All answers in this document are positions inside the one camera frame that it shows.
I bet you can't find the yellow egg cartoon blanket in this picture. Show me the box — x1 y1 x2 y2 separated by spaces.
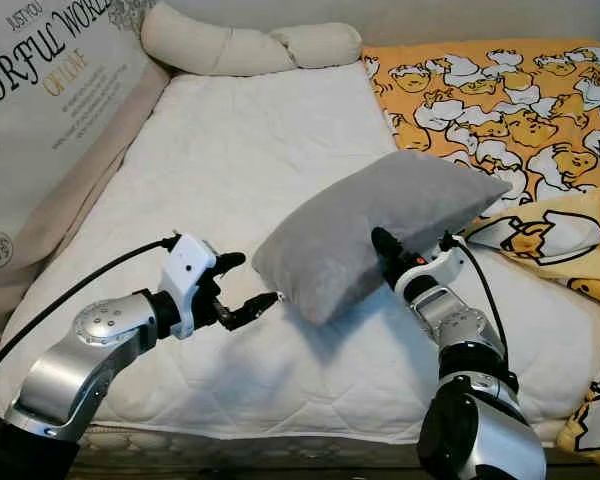
360 38 600 471

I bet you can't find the white quilted mattress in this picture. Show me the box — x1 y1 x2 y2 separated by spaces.
0 60 586 446

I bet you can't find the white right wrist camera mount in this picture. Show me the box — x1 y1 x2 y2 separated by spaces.
420 245 473 301

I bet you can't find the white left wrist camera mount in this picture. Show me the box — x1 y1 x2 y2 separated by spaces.
160 233 221 339

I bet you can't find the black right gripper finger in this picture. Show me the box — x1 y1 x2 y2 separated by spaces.
371 227 409 289

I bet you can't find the grey pillow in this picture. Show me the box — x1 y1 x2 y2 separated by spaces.
252 150 513 327

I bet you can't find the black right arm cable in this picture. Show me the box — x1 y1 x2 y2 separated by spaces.
440 232 511 363

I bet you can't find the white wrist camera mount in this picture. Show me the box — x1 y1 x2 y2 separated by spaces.
160 233 221 339
420 245 473 301

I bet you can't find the printed lettering headboard cloth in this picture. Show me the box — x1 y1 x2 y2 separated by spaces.
0 0 156 291

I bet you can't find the beige twisted long pillow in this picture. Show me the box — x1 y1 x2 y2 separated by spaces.
140 3 363 79

